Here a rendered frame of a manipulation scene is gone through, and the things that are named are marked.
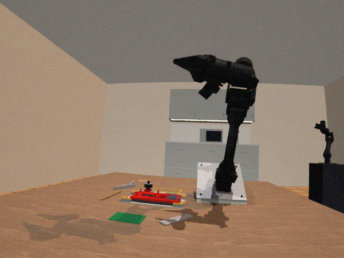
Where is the green flat rectangular mat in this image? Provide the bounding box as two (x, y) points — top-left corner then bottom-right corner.
(108, 212), (145, 224)

